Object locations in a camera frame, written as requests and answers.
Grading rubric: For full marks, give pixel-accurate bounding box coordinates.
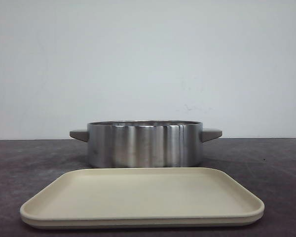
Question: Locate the stainless steel steamer pot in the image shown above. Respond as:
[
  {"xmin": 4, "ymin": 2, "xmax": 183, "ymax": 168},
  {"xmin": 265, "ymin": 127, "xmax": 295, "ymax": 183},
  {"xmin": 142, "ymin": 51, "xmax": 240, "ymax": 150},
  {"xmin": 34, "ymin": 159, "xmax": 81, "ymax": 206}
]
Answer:
[{"xmin": 70, "ymin": 120, "xmax": 222, "ymax": 168}]

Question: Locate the cream rectangular plastic tray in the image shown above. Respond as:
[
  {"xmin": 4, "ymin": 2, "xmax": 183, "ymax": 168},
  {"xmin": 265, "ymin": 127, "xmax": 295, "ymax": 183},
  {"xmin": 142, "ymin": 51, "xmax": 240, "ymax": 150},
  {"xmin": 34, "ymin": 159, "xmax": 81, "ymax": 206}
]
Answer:
[{"xmin": 20, "ymin": 167, "xmax": 265, "ymax": 229}]

